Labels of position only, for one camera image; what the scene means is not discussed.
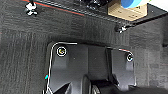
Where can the thick grey robot torso limb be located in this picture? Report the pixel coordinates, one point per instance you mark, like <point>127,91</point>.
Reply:
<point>100,85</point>

